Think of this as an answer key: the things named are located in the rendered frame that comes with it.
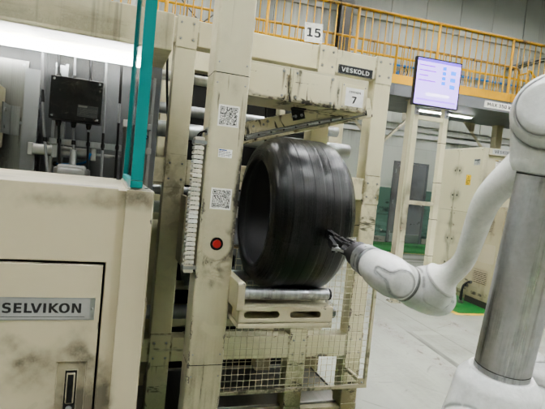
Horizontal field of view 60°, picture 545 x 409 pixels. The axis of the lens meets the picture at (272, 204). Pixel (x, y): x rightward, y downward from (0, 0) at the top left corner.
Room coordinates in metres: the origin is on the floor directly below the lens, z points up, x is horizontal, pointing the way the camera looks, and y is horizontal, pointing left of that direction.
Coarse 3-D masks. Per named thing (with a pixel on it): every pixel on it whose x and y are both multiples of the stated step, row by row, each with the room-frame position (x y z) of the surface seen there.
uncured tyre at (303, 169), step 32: (256, 160) 1.83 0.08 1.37; (288, 160) 1.60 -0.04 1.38; (320, 160) 1.65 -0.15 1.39; (256, 192) 2.06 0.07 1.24; (288, 192) 1.55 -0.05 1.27; (320, 192) 1.57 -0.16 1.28; (352, 192) 1.64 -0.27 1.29; (256, 224) 2.06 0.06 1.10; (288, 224) 1.53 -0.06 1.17; (320, 224) 1.56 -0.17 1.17; (352, 224) 1.62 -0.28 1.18; (256, 256) 1.97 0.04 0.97; (288, 256) 1.56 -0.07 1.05; (320, 256) 1.59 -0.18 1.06
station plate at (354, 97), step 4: (348, 88) 2.09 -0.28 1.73; (352, 88) 2.09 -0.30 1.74; (356, 88) 2.10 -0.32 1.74; (348, 92) 2.09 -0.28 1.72; (352, 92) 2.09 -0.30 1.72; (356, 92) 2.10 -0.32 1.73; (360, 92) 2.11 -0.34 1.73; (348, 96) 2.09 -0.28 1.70; (352, 96) 2.09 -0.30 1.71; (356, 96) 2.10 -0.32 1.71; (360, 96) 2.11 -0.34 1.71; (348, 100) 2.09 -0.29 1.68; (352, 100) 2.10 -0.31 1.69; (356, 100) 2.10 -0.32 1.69; (360, 100) 2.11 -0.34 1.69; (348, 104) 2.09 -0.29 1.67; (352, 104) 2.10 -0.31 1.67; (356, 104) 2.10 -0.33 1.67; (360, 104) 2.11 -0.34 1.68
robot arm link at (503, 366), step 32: (544, 96) 0.75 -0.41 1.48; (512, 128) 0.81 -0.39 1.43; (544, 128) 0.75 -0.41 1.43; (512, 160) 0.84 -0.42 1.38; (544, 160) 0.78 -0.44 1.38; (512, 192) 0.86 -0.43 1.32; (544, 192) 0.80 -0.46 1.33; (512, 224) 0.84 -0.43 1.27; (544, 224) 0.80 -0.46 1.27; (512, 256) 0.83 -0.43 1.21; (544, 256) 0.80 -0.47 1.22; (512, 288) 0.83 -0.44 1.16; (544, 288) 0.81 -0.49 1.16; (512, 320) 0.82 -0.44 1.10; (544, 320) 0.83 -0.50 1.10; (480, 352) 0.87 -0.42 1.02; (512, 352) 0.82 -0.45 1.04; (480, 384) 0.84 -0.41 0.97; (512, 384) 0.83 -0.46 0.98
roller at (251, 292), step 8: (248, 288) 1.63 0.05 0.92; (256, 288) 1.64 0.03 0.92; (264, 288) 1.65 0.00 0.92; (272, 288) 1.66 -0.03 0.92; (280, 288) 1.67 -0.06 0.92; (288, 288) 1.68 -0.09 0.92; (296, 288) 1.69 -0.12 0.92; (304, 288) 1.70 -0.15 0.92; (312, 288) 1.71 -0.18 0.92; (320, 288) 1.72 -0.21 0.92; (328, 288) 1.74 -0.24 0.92; (248, 296) 1.62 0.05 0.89; (256, 296) 1.63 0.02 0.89; (264, 296) 1.64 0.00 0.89; (272, 296) 1.65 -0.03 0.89; (280, 296) 1.65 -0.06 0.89; (288, 296) 1.66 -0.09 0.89; (296, 296) 1.67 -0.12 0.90; (304, 296) 1.68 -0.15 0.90; (312, 296) 1.69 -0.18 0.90; (320, 296) 1.71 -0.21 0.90; (328, 296) 1.72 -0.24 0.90
